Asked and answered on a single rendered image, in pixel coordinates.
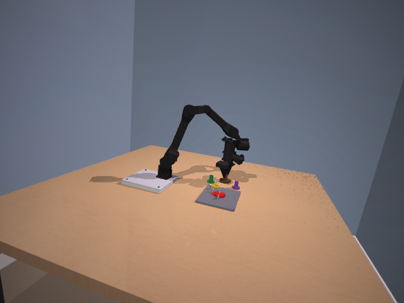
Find red gear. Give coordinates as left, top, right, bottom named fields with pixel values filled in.
left=214, top=192, right=225, bottom=198

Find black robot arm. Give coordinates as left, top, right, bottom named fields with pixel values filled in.
left=156, top=105, right=250, bottom=180

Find brown toothed gear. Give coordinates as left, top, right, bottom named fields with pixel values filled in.
left=219, top=174, right=231, bottom=183

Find purple gear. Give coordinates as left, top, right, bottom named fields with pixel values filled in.
left=232, top=181, right=240, bottom=190

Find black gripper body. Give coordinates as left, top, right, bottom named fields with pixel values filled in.
left=216, top=149, right=235, bottom=169

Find green gear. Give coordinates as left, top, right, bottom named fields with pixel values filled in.
left=207, top=175, right=215, bottom=184

